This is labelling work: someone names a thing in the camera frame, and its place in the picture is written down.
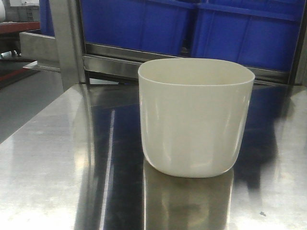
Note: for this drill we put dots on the blue crate right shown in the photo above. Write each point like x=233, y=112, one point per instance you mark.
x=255, y=33

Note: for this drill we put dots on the blue crate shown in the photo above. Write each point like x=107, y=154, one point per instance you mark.
x=46, y=24
x=157, y=26
x=255, y=33

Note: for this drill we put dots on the stainless steel shelf frame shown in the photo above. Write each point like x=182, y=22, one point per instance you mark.
x=79, y=60

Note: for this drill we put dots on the blue crate far left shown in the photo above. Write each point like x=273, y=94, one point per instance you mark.
x=46, y=24

